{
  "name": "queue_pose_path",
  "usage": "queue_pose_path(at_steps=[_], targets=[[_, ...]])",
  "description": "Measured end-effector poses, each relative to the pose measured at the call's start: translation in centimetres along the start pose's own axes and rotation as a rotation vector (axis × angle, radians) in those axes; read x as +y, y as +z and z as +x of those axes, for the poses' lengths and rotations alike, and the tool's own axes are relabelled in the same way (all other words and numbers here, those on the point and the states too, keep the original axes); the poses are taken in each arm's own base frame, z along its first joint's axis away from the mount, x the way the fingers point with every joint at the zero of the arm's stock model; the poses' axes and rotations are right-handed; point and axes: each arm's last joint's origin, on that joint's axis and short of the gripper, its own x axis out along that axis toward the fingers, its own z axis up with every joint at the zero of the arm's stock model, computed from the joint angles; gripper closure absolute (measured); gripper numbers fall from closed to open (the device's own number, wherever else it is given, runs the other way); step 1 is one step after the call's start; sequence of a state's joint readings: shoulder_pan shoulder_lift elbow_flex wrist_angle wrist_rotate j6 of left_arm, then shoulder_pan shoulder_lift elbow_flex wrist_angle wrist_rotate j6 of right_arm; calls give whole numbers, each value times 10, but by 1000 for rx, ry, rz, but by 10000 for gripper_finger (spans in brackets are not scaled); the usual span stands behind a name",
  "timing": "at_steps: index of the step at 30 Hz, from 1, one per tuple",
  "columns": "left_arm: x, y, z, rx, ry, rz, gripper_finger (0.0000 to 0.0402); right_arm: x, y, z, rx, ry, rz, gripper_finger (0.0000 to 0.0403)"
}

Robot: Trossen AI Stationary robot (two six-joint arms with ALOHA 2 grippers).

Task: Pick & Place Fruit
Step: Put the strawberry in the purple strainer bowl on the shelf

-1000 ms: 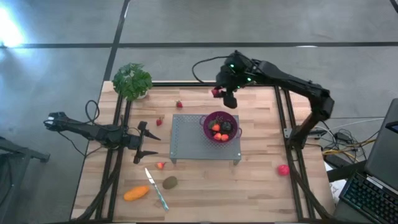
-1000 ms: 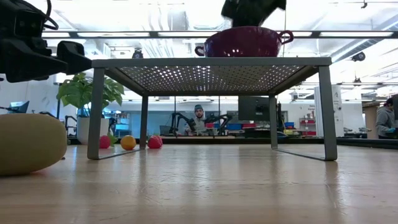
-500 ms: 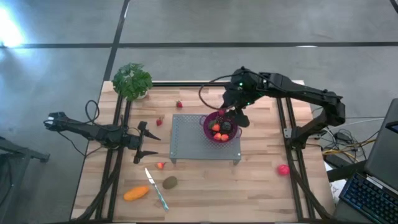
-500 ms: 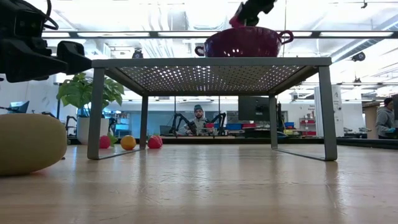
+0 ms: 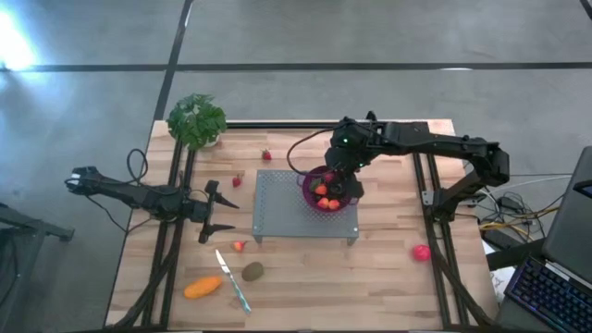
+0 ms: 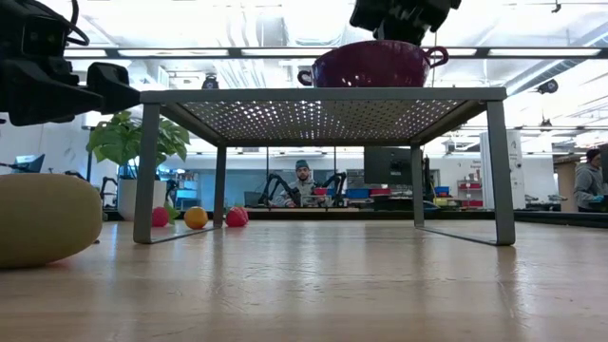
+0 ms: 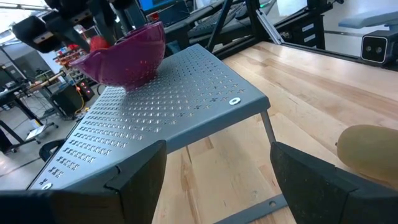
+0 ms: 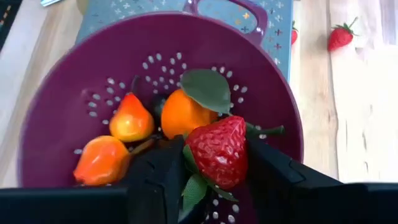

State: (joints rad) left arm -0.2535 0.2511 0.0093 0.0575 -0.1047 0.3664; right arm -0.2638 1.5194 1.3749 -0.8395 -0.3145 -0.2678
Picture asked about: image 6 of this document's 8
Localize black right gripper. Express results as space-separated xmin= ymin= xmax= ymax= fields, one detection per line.
xmin=350 ymin=0 xmax=463 ymax=48

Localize purple colander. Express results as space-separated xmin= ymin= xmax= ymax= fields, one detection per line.
xmin=297 ymin=39 xmax=450 ymax=88

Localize white banner stand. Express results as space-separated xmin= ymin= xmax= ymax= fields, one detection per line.
xmin=479 ymin=128 xmax=527 ymax=211

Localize green plant in white pot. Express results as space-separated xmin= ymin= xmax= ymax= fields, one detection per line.
xmin=85 ymin=110 xmax=191 ymax=222

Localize small orange fruit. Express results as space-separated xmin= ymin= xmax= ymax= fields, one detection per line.
xmin=183 ymin=205 xmax=210 ymax=231

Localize small tilted computer screen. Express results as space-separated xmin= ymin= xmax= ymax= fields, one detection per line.
xmin=13 ymin=152 xmax=47 ymax=175

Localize red strawberry with green leaves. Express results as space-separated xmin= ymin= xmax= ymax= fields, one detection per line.
xmin=224 ymin=205 xmax=250 ymax=229
xmin=151 ymin=205 xmax=171 ymax=229

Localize grey perforated metal shelf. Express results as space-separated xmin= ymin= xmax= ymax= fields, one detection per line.
xmin=132 ymin=86 xmax=517 ymax=247

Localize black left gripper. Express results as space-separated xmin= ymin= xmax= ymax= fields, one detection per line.
xmin=0 ymin=0 xmax=142 ymax=127

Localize wooden cabinet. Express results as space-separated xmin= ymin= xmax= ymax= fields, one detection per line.
xmin=553 ymin=154 xmax=583 ymax=210

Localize person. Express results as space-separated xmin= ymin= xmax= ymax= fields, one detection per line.
xmin=573 ymin=147 xmax=608 ymax=214
xmin=273 ymin=159 xmax=333 ymax=208

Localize black monitor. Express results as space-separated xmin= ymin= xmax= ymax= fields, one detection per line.
xmin=363 ymin=145 xmax=413 ymax=186

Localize long ceiling light fixture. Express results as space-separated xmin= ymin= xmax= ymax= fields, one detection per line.
xmin=64 ymin=46 xmax=608 ymax=60

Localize brown kiwi fruit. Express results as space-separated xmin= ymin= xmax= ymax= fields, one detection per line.
xmin=0 ymin=173 xmax=104 ymax=270

